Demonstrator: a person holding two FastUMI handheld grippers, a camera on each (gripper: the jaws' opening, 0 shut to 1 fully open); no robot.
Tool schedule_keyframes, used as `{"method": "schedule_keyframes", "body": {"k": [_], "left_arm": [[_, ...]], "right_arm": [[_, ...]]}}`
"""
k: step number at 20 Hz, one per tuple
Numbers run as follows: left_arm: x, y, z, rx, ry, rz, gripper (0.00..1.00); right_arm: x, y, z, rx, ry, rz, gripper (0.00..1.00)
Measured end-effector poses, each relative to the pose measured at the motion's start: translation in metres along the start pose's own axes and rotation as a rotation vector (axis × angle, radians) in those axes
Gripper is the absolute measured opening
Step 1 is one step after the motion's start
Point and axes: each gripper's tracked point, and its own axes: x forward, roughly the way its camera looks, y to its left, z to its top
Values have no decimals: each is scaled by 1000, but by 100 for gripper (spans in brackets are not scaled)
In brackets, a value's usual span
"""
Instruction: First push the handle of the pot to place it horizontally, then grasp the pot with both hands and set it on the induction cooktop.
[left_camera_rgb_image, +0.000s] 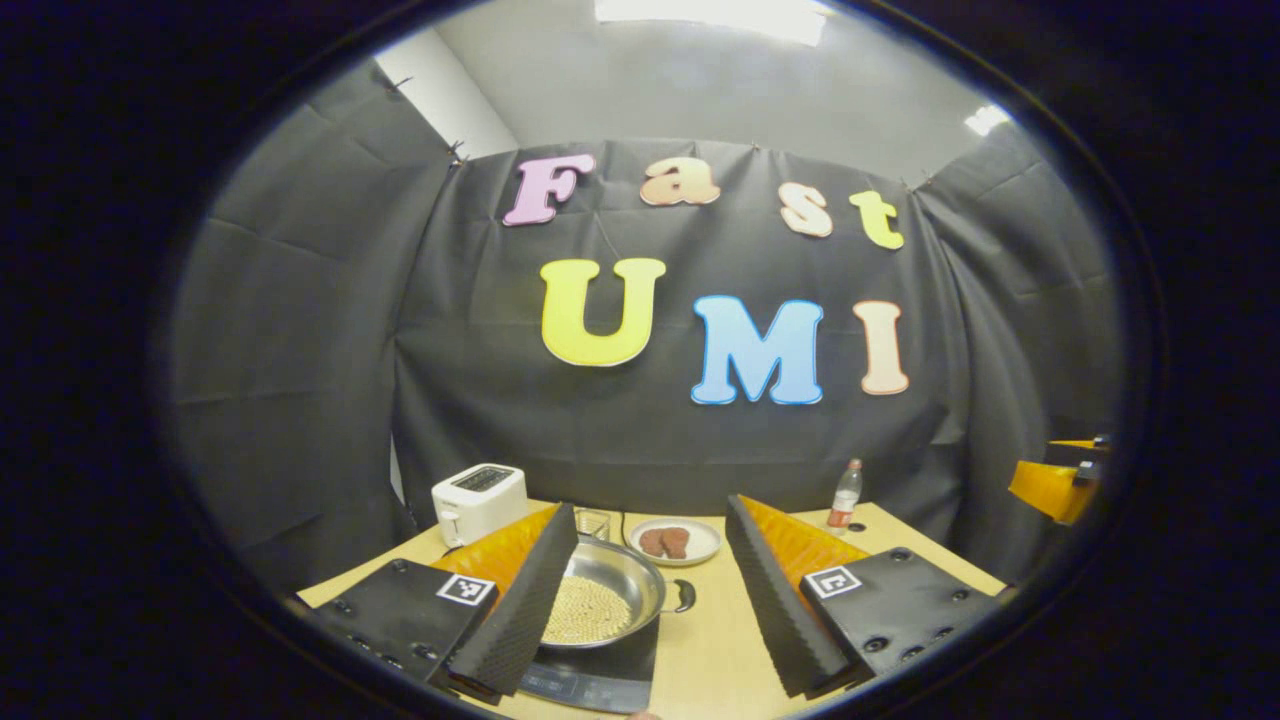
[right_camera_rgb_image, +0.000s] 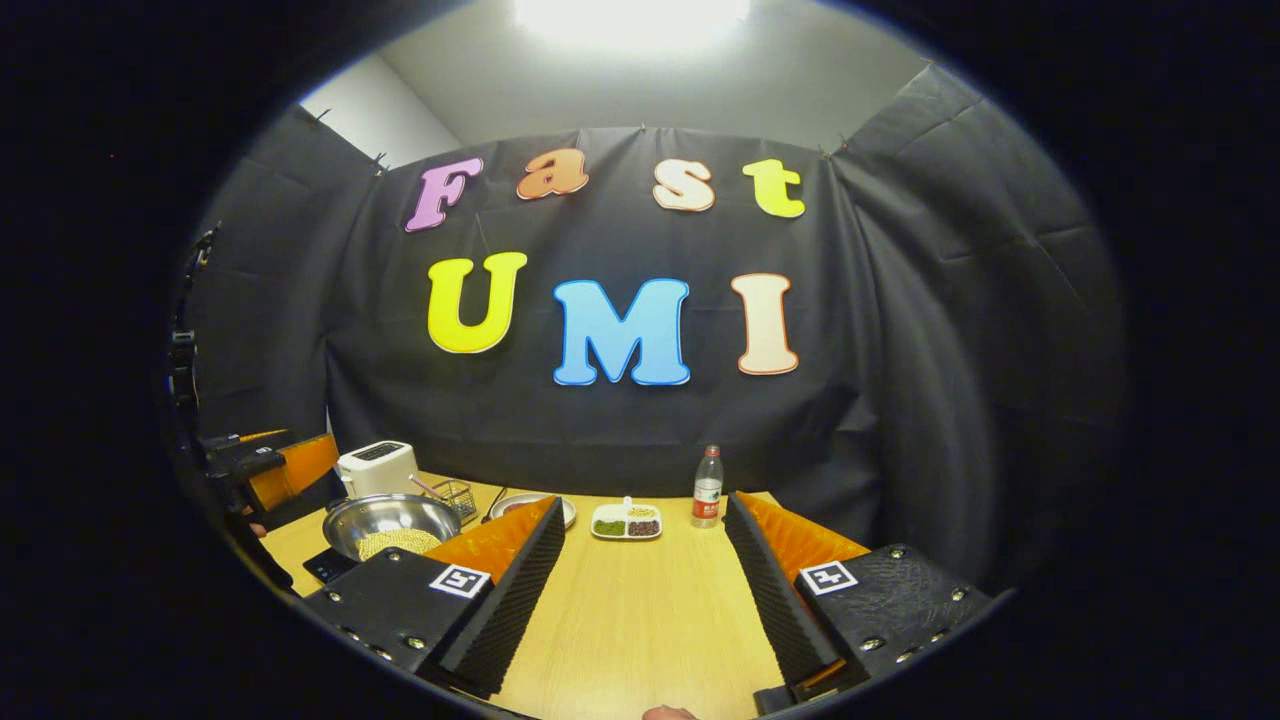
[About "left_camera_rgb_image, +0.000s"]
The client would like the pile of soybeans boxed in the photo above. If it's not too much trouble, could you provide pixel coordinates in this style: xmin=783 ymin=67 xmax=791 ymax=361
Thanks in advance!
xmin=541 ymin=575 xmax=633 ymax=646

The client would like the clear plastic water bottle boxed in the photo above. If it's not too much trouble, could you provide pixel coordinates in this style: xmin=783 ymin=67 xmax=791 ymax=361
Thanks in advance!
xmin=826 ymin=458 xmax=863 ymax=536

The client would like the large ceiling light panel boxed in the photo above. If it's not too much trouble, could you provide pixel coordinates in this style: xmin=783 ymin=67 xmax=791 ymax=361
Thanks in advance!
xmin=595 ymin=0 xmax=831 ymax=46

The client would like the white round plate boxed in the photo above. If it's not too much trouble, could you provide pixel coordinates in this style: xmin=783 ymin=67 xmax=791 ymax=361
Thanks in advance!
xmin=627 ymin=517 xmax=722 ymax=567

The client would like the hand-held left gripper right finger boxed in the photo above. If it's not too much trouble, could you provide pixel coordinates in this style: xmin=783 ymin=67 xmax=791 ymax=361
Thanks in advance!
xmin=725 ymin=493 xmax=1006 ymax=701

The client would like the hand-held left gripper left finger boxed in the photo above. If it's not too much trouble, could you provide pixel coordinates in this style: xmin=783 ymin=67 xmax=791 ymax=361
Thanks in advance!
xmin=300 ymin=500 xmax=579 ymax=706

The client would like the black induction cooktop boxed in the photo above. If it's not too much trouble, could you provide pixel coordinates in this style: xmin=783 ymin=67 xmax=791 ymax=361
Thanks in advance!
xmin=517 ymin=615 xmax=661 ymax=714

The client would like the stainless steel pot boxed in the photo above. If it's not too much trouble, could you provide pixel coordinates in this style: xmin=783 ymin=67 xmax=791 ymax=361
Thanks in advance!
xmin=540 ymin=538 xmax=696 ymax=651

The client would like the white toaster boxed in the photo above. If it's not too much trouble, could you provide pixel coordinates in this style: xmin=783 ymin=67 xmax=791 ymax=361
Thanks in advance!
xmin=431 ymin=464 xmax=529 ymax=548

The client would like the black backdrop cloth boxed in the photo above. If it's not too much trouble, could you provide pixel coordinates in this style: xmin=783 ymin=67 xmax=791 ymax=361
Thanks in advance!
xmin=165 ymin=60 xmax=1121 ymax=601

